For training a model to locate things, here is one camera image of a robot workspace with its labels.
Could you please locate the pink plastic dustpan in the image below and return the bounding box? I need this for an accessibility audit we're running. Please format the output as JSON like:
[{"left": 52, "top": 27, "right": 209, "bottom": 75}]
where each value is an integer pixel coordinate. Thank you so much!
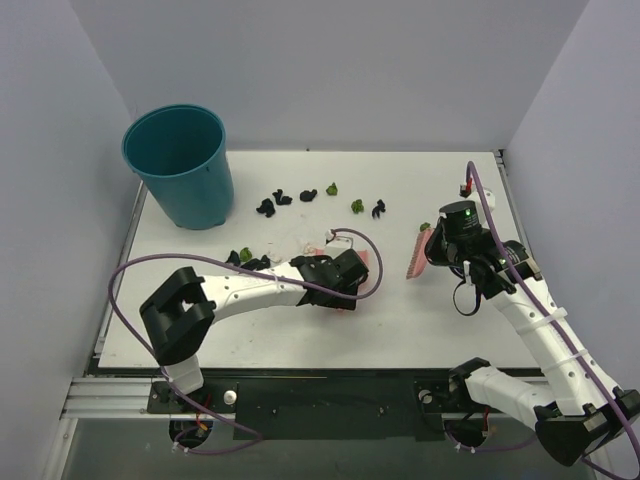
[{"left": 305, "top": 244, "right": 372, "bottom": 314}]

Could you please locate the pink hand brush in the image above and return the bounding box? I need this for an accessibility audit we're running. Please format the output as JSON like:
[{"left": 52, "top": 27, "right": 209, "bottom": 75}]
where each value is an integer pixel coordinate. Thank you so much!
[{"left": 405, "top": 228, "right": 433, "bottom": 280}]

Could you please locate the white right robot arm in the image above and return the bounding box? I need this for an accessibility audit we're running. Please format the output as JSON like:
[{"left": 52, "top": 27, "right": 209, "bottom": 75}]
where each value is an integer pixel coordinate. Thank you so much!
[{"left": 424, "top": 200, "right": 639, "bottom": 466}]

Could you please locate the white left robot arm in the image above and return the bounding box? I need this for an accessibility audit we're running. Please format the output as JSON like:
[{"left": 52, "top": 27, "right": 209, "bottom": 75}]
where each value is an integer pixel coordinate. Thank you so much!
[{"left": 139, "top": 249, "right": 369, "bottom": 412}]

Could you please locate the white paper scrap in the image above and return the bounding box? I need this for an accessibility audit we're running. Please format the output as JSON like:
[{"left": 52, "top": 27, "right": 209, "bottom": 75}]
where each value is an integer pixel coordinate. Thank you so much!
[
  {"left": 267, "top": 252, "right": 282, "bottom": 264},
  {"left": 301, "top": 243, "right": 316, "bottom": 255}
]

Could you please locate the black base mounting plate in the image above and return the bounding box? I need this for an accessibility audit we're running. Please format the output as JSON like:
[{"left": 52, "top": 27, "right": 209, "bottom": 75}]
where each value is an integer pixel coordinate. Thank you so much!
[{"left": 147, "top": 368, "right": 507, "bottom": 444}]

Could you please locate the teal plastic bucket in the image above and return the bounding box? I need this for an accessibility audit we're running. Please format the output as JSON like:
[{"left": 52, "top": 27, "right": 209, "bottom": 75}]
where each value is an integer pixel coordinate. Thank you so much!
[{"left": 121, "top": 104, "right": 234, "bottom": 230}]

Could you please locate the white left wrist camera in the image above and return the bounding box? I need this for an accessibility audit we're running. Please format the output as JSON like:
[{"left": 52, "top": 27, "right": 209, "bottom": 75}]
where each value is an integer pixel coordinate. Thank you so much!
[{"left": 323, "top": 230, "right": 354, "bottom": 258}]

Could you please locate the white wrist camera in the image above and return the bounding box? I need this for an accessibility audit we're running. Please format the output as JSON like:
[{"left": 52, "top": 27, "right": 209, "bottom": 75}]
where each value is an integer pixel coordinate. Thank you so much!
[
  {"left": 459, "top": 182, "right": 495, "bottom": 212},
  {"left": 323, "top": 230, "right": 354, "bottom": 258}
]

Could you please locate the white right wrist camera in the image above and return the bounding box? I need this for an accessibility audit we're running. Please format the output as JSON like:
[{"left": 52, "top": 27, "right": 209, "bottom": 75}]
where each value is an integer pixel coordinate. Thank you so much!
[{"left": 459, "top": 182, "right": 495, "bottom": 212}]

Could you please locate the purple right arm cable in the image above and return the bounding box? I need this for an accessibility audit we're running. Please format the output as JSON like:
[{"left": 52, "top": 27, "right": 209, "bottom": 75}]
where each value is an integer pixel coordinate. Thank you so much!
[{"left": 452, "top": 160, "right": 640, "bottom": 476}]

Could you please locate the aluminium table frame rail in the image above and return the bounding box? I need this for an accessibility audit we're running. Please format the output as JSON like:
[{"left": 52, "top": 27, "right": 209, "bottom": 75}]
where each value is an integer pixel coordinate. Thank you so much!
[{"left": 62, "top": 319, "right": 151, "bottom": 419}]

